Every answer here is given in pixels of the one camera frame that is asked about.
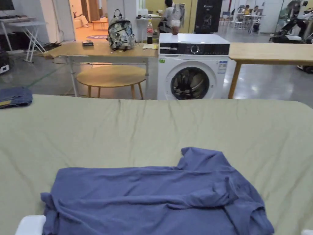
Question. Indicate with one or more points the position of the black standing banner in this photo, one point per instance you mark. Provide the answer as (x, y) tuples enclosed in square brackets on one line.
[(208, 17)]

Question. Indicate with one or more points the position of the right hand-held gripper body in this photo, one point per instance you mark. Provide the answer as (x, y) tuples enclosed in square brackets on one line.
[(308, 232)]

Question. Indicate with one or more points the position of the bed with pale green sheet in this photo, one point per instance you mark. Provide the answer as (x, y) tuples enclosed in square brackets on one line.
[(97, 137)]

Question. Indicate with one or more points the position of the white and black robot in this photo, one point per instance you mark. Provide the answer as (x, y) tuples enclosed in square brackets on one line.
[(292, 24)]

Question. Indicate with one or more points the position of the group of people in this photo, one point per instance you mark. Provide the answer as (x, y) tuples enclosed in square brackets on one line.
[(249, 14)]

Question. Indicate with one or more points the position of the white washing machine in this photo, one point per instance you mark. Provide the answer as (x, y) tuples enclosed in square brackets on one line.
[(188, 71)]

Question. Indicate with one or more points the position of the folded denim garment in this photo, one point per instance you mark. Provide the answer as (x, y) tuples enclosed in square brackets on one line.
[(14, 96)]

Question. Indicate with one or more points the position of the blue shirt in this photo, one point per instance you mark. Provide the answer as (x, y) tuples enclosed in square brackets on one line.
[(151, 193)]

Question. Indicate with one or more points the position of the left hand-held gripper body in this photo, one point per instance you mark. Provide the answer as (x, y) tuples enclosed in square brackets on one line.
[(29, 226)]

